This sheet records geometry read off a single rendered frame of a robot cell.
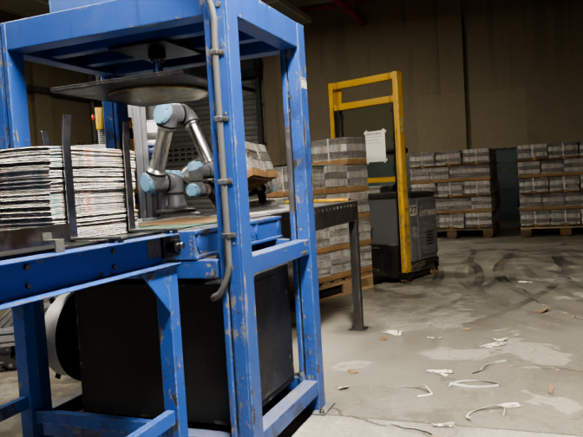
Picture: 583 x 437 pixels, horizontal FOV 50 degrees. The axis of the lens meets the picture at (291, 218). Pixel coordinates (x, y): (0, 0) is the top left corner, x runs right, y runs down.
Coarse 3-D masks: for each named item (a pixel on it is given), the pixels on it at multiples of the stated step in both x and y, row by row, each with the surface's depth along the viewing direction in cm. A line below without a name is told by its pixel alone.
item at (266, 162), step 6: (258, 144) 382; (258, 150) 378; (264, 150) 387; (264, 156) 383; (264, 162) 380; (270, 162) 390; (270, 168) 386; (264, 180) 377; (270, 180) 390; (252, 186) 382; (258, 186) 393
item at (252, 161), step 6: (246, 144) 364; (246, 150) 361; (252, 150) 369; (246, 156) 357; (252, 156) 366; (246, 162) 357; (252, 162) 362; (258, 162) 370; (258, 168) 366; (252, 180) 365; (258, 180) 370
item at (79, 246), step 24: (96, 240) 165; (144, 240) 169; (168, 240) 187; (0, 264) 123; (24, 264) 136; (48, 264) 143; (72, 264) 150; (96, 264) 158; (120, 264) 167; (144, 264) 178; (168, 264) 181; (0, 288) 130; (24, 288) 136; (48, 288) 143; (72, 288) 145
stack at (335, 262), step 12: (252, 204) 425; (264, 204) 434; (276, 204) 446; (288, 204) 453; (336, 228) 497; (348, 228) 509; (324, 240) 485; (336, 240) 496; (348, 240) 508; (336, 252) 496; (348, 252) 508; (288, 264) 452; (324, 264) 484; (336, 264) 495; (348, 264) 508; (288, 276) 453; (324, 276) 485; (324, 288) 484; (348, 288) 507; (324, 300) 484
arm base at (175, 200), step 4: (172, 192) 366; (176, 192) 367; (180, 192) 369; (168, 196) 367; (172, 196) 366; (176, 196) 367; (180, 196) 368; (184, 196) 372; (164, 200) 369; (168, 200) 366; (172, 200) 366; (176, 200) 366; (180, 200) 367; (184, 200) 370; (164, 204) 368; (168, 204) 367; (172, 204) 365; (176, 204) 365; (180, 204) 367; (184, 204) 370; (164, 208) 367; (168, 208) 365; (172, 208) 365; (176, 208) 365; (180, 208) 366; (184, 208) 368
